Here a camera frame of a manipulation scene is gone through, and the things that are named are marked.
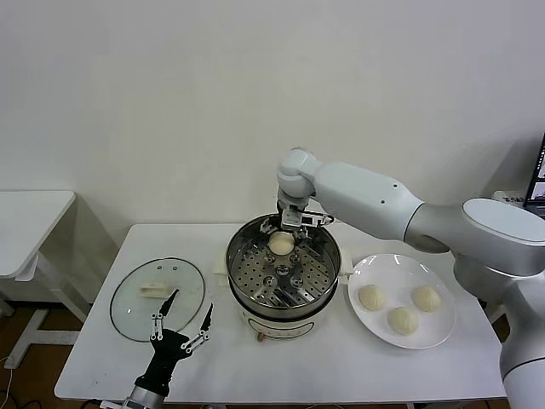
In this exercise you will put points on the round glass pot lid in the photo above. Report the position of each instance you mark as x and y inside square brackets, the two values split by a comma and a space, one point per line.
[132, 315]

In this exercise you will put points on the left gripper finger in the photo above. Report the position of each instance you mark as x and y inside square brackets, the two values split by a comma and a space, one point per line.
[203, 332]
[156, 326]

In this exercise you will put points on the stainless steel steamer basket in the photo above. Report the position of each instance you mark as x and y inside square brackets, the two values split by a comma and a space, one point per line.
[315, 272]

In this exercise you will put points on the round white plate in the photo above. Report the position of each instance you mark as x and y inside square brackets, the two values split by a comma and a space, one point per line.
[434, 277]

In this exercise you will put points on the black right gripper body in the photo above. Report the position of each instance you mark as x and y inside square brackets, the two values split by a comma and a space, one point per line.
[279, 214]

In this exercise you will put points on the white steamed baozi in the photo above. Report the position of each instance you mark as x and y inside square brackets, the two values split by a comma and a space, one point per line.
[426, 298]
[281, 243]
[403, 320]
[371, 297]

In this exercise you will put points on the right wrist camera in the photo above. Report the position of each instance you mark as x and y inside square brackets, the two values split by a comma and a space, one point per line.
[291, 219]

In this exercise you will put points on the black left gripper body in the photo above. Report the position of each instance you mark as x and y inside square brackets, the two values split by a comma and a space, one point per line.
[168, 353]

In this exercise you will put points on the white side table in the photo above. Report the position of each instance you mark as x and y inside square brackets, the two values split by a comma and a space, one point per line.
[25, 221]
[499, 196]

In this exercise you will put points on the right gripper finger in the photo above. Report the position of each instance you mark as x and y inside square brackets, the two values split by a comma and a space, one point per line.
[268, 226]
[303, 235]

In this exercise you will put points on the open dark laptop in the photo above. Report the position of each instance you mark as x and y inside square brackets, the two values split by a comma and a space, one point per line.
[537, 179]

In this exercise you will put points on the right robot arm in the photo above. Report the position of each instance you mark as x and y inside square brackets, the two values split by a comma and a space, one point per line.
[362, 191]

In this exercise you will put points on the white electric cooking pot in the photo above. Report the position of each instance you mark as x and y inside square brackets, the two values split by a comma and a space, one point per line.
[277, 330]

